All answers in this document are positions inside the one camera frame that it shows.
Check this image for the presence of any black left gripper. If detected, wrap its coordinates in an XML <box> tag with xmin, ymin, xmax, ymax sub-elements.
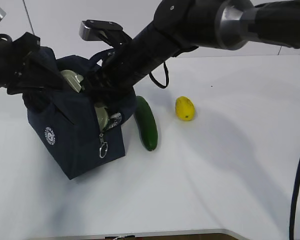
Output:
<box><xmin>7</xmin><ymin>32</ymin><xmax>64</xmax><ymax>95</ymax></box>

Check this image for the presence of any green cucumber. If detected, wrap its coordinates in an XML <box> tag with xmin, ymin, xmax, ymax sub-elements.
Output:
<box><xmin>134</xmin><ymin>95</ymin><xmax>159</xmax><ymax>152</ymax></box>

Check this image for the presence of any glass container green lid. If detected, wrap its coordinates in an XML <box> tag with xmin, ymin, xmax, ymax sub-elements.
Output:
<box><xmin>60</xmin><ymin>69</ymin><xmax>110</xmax><ymax>131</ymax></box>

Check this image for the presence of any navy blue lunch bag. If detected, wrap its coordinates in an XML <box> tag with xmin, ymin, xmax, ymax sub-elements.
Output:
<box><xmin>21</xmin><ymin>46</ymin><xmax>137</xmax><ymax>181</ymax></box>

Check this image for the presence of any yellow lemon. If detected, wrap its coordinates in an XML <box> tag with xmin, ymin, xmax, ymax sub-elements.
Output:
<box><xmin>175</xmin><ymin>96</ymin><xmax>196</xmax><ymax>122</ymax></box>

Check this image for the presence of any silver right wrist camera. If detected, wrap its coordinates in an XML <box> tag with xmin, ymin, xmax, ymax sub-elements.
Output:
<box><xmin>79</xmin><ymin>19</ymin><xmax>123</xmax><ymax>41</ymax></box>

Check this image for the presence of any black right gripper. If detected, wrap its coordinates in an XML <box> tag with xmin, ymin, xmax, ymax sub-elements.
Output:
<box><xmin>83</xmin><ymin>49</ymin><xmax>135</xmax><ymax>113</ymax></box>

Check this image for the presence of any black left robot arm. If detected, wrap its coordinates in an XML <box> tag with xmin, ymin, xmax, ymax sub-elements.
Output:
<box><xmin>0</xmin><ymin>32</ymin><xmax>64</xmax><ymax>95</ymax></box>

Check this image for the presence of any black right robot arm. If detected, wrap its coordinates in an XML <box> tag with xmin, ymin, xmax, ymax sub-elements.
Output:
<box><xmin>80</xmin><ymin>0</ymin><xmax>300</xmax><ymax>104</ymax></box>

